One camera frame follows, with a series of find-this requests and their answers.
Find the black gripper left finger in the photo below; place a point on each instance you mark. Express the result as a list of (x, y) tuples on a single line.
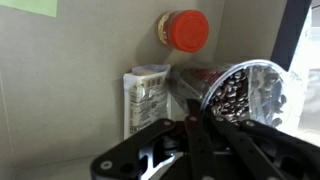
[(156, 146)]

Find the green sticky note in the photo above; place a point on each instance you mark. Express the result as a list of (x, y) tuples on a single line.
[(30, 6)]

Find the clear cup of coffee beans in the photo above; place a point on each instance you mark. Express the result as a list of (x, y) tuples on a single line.
[(240, 90)]

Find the red lidded jar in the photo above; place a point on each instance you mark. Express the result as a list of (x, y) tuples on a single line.
[(186, 30)]

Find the white printed packet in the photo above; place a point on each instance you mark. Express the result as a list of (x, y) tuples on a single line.
[(146, 100)]

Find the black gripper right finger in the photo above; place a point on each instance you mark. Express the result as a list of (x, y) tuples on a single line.
[(266, 150)]

